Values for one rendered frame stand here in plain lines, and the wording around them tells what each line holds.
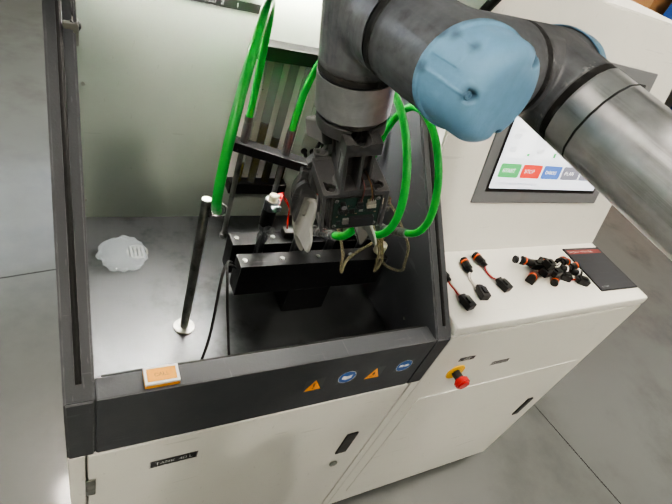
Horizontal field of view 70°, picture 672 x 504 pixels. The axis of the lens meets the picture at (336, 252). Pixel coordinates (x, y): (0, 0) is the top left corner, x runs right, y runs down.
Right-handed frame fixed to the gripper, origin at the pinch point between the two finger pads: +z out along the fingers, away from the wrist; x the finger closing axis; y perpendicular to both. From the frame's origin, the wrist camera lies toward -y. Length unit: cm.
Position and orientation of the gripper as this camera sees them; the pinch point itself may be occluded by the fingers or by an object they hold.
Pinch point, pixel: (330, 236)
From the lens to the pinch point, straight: 63.5
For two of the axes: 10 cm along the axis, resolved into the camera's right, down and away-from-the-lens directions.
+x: 9.7, -1.1, 2.2
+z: -1.0, 6.7, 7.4
